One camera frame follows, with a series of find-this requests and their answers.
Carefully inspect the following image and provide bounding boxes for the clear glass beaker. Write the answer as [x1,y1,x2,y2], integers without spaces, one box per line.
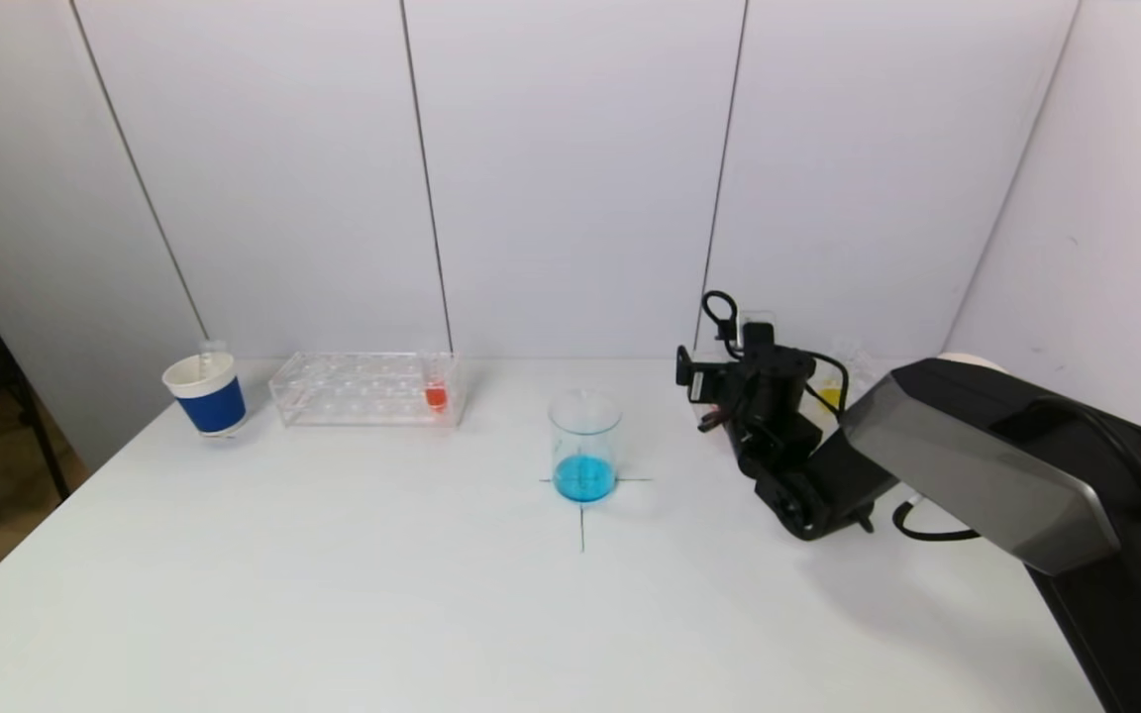
[547,390,624,505]

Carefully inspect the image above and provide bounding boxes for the test tube with red pigment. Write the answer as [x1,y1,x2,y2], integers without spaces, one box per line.
[415,342,452,416]

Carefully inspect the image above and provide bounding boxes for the clear acrylic test tube rack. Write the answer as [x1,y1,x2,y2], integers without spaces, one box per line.
[688,346,896,433]
[267,351,464,430]

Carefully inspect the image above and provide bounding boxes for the blue and white paper cup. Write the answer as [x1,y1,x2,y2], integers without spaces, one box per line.
[935,352,1010,376]
[161,351,249,440]

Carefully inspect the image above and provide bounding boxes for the black metal stand leg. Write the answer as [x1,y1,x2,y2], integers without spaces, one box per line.
[4,356,72,503]

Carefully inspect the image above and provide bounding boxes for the thin black camera cable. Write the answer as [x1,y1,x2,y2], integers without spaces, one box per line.
[700,289,744,359]

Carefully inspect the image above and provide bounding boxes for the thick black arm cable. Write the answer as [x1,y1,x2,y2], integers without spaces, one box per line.
[891,499,984,544]

